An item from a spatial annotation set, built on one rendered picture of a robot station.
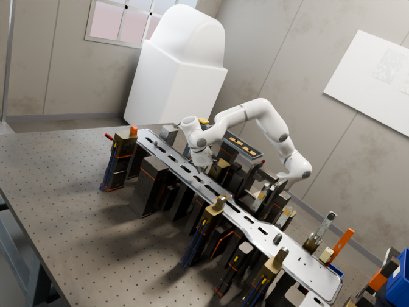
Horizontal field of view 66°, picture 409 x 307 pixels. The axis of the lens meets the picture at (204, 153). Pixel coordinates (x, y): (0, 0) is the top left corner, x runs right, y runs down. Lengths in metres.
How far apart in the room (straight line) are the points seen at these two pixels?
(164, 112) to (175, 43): 0.76
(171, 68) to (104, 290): 2.57
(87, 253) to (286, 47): 3.37
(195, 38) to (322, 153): 1.97
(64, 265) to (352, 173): 3.17
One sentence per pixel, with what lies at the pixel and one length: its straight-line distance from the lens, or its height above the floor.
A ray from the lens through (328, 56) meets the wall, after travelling 3.97.
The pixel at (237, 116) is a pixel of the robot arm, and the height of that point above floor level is 1.42.
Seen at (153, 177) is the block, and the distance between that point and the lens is 1.64.
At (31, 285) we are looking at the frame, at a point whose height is 0.36.
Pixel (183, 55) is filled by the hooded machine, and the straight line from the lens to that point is 3.50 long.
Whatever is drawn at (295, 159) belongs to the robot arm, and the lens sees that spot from 1.96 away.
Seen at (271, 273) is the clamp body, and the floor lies 1.04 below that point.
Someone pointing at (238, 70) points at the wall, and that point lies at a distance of 4.51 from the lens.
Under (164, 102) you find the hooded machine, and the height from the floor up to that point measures 0.64.
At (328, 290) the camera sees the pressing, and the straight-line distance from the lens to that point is 1.54.
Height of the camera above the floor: 1.87
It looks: 26 degrees down
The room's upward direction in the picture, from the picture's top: 23 degrees clockwise
